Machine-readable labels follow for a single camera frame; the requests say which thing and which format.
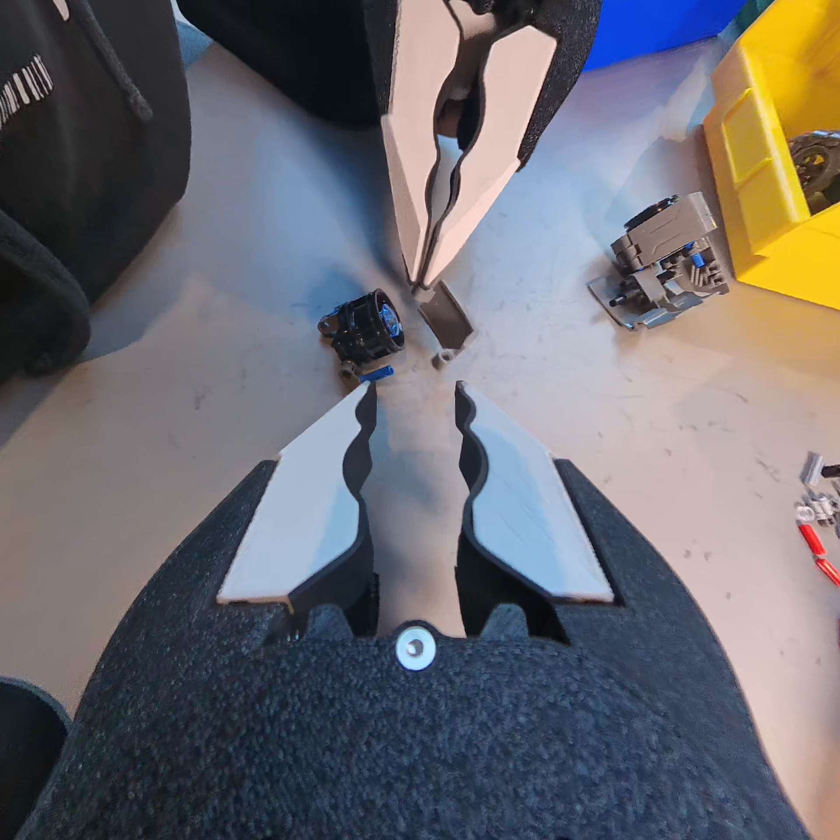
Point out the yellow toy tracked robot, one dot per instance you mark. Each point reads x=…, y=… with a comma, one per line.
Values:
x=817, y=170

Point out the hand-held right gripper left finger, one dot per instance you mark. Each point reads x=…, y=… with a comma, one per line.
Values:
x=302, y=525

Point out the yellow plastic storage bin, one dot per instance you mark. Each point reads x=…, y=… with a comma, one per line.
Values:
x=761, y=164

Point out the grey brick head assembly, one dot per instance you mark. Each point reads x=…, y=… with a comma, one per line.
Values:
x=663, y=262

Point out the blue plastic storage bin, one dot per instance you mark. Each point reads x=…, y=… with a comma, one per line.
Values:
x=656, y=26

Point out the blue brick pin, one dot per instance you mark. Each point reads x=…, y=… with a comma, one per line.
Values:
x=376, y=374

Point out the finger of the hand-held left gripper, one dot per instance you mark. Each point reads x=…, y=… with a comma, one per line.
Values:
x=512, y=111
x=413, y=131

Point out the pile of small brick parts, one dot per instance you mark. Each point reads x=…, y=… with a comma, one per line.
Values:
x=817, y=544

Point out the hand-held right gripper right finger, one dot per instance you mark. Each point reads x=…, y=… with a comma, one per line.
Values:
x=538, y=525

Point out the black round toy lens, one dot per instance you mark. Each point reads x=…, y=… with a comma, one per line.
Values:
x=364, y=328

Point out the grey curved brick panel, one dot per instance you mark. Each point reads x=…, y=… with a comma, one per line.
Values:
x=449, y=321

